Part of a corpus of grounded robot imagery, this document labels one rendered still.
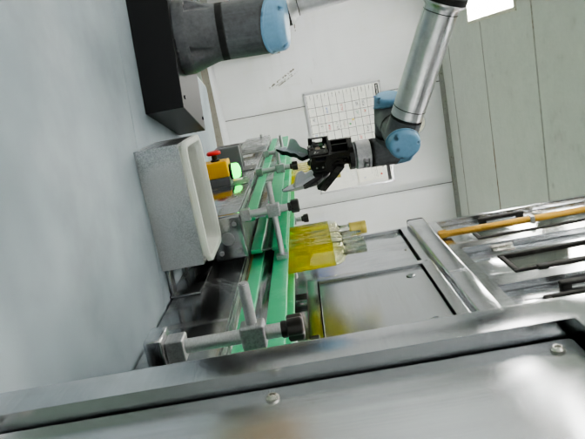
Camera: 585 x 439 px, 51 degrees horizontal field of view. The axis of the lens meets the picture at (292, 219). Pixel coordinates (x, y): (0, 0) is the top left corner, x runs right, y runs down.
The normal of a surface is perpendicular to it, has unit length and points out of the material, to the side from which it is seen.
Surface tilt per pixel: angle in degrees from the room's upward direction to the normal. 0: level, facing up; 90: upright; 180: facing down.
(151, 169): 90
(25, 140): 0
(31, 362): 0
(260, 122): 90
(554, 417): 91
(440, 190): 90
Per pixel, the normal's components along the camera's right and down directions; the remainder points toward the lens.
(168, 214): 0.00, 0.22
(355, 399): -0.18, -0.96
